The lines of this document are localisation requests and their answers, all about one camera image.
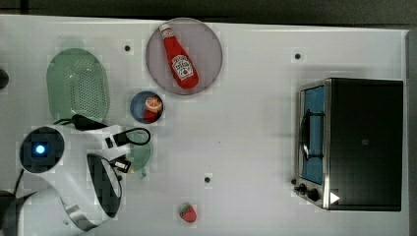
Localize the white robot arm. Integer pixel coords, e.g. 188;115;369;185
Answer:
1;125;130;236

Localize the green mug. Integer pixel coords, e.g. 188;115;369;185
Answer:
127;133;152;172

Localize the red plush ketchup bottle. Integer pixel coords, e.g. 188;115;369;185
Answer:
158;24;200;89

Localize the orange slice toy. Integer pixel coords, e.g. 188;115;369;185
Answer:
145;95;162;113

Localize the red toy in bowl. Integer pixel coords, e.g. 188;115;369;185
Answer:
143;110;158;124

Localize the grey round plate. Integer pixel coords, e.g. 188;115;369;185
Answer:
146;18;222;95

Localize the blue bowl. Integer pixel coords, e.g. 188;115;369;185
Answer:
130;90;164;124

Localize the red plush strawberry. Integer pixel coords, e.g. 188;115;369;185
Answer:
179;204;198;223

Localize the green colander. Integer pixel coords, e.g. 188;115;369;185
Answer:
46;48;110;122

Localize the silver toaster oven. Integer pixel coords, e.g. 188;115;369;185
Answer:
291;78;403;211

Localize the black cable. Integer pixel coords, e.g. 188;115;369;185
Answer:
53;113;152;147

